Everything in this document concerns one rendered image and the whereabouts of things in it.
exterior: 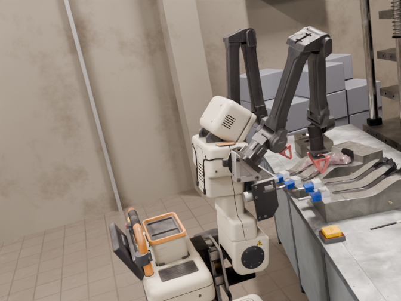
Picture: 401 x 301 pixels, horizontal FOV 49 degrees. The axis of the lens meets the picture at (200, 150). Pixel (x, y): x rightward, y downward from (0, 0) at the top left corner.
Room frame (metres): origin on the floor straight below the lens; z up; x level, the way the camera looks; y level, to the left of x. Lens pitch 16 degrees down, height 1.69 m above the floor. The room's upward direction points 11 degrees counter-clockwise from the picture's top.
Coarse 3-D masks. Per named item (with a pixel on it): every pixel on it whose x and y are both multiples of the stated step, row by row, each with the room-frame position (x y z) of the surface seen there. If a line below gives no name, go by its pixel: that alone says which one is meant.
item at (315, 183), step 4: (312, 180) 1.87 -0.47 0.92; (316, 180) 1.86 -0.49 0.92; (304, 184) 1.88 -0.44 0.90; (308, 184) 1.87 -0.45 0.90; (312, 184) 1.86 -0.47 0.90; (316, 184) 1.83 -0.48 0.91; (320, 184) 1.83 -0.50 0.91; (300, 188) 1.86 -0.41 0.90; (304, 188) 1.85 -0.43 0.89; (308, 188) 1.84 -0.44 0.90; (312, 188) 1.84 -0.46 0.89; (316, 188) 1.83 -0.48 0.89
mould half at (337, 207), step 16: (352, 176) 1.90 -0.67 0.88; (368, 176) 1.82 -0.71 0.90; (400, 176) 1.69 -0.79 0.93; (352, 192) 1.73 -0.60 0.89; (368, 192) 1.70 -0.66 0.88; (384, 192) 1.67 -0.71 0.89; (400, 192) 1.67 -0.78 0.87; (320, 208) 1.74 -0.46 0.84; (336, 208) 1.67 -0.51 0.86; (352, 208) 1.67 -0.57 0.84; (368, 208) 1.67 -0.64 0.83; (384, 208) 1.67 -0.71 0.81
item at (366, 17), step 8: (360, 0) 2.96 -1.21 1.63; (368, 0) 2.94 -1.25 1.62; (360, 8) 2.97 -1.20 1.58; (368, 8) 2.94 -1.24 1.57; (368, 16) 2.94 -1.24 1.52; (368, 24) 2.94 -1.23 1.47; (368, 32) 2.94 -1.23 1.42; (368, 40) 2.94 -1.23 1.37; (368, 48) 2.94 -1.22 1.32; (368, 56) 2.94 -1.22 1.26; (368, 64) 2.95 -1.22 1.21; (368, 72) 2.95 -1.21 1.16; (368, 80) 2.95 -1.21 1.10; (368, 88) 2.96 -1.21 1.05; (376, 88) 2.95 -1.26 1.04; (368, 96) 2.96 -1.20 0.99; (376, 96) 2.95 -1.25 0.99; (368, 104) 2.98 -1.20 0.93; (376, 104) 2.94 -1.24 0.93; (376, 112) 2.94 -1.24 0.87; (368, 120) 2.96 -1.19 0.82; (376, 120) 2.92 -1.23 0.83
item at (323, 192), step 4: (320, 188) 1.76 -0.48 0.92; (324, 188) 1.76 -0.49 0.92; (312, 192) 1.77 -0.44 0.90; (316, 192) 1.76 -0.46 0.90; (320, 192) 1.73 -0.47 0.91; (324, 192) 1.73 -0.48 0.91; (328, 192) 1.73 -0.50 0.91; (308, 196) 1.75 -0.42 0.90; (312, 196) 1.73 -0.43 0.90; (316, 196) 1.73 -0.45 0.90; (320, 196) 1.73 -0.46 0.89; (324, 196) 1.73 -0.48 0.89; (328, 196) 1.73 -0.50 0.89; (300, 200) 1.75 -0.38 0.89; (312, 200) 1.73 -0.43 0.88; (316, 200) 1.73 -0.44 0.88
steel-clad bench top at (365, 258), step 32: (352, 128) 2.92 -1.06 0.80; (288, 160) 2.53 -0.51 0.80; (288, 192) 2.06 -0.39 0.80; (320, 224) 1.67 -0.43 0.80; (352, 224) 1.62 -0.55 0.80; (384, 224) 1.57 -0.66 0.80; (352, 256) 1.39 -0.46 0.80; (384, 256) 1.35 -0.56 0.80; (352, 288) 1.21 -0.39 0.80; (384, 288) 1.18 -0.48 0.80
